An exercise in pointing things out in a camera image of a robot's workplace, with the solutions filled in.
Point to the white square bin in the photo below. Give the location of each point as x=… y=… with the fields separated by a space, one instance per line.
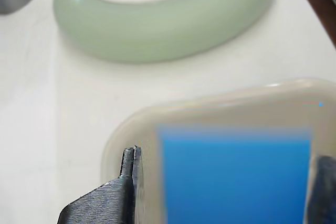
x=210 y=113

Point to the pale green round dish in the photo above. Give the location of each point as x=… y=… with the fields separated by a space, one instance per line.
x=162 y=30

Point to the blue cube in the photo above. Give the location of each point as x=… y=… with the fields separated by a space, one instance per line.
x=236 y=179

